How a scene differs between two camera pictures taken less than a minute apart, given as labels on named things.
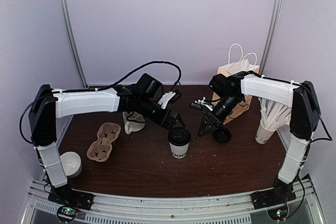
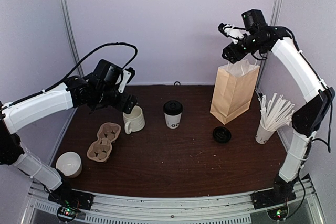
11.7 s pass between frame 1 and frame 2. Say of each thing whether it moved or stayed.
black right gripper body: moved
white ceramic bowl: stayed
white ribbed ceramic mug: stayed
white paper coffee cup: moved
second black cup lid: stayed
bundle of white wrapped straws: stayed
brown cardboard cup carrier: stayed
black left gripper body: moved
